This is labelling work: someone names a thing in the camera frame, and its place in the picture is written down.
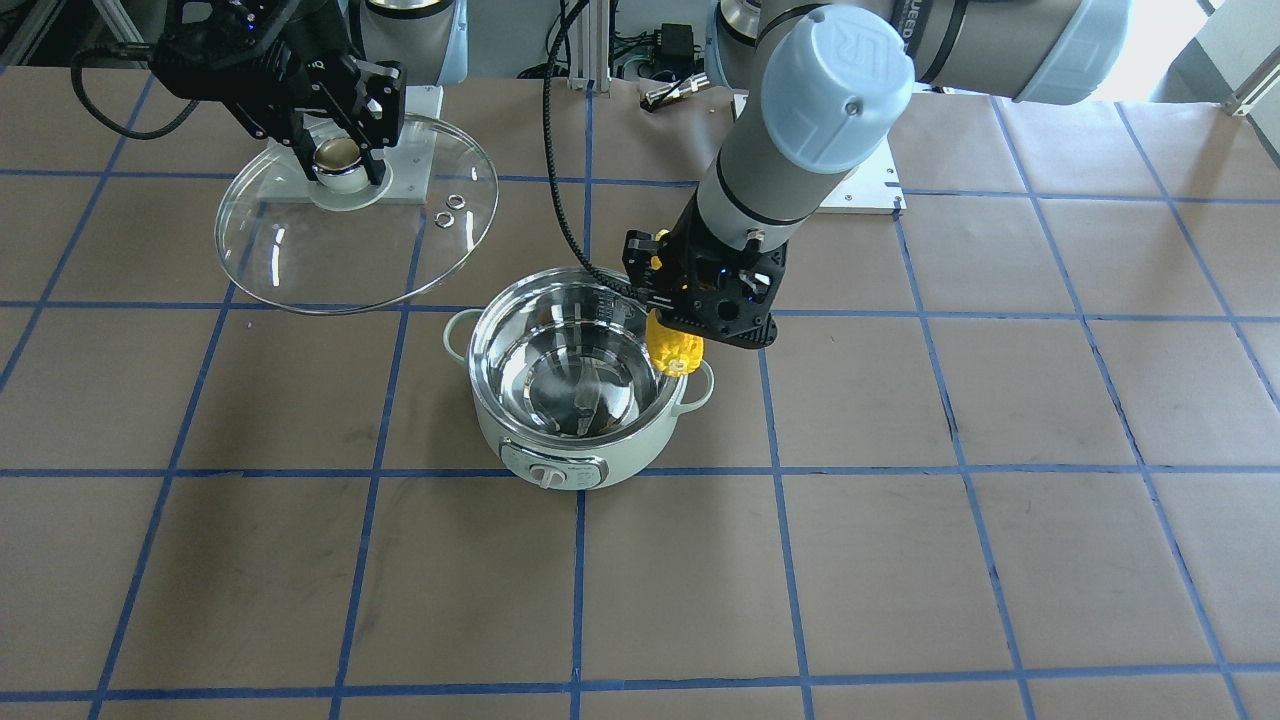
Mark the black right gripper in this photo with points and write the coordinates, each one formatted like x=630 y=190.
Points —
x=303 y=78

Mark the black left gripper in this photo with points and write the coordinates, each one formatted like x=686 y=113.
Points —
x=683 y=259

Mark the yellow corn cob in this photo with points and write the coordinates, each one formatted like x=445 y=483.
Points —
x=673 y=353

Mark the glass pot lid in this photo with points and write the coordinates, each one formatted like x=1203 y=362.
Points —
x=309 y=260

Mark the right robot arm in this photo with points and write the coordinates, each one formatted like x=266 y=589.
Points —
x=427 y=38

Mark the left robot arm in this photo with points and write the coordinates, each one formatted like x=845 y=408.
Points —
x=826 y=82

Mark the pale green electric pot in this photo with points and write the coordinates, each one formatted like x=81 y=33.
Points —
x=564 y=392

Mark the metal washer pair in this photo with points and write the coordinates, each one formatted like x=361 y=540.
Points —
x=454 y=203

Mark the black power adapter rear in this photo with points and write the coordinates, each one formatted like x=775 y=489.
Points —
x=675 y=43

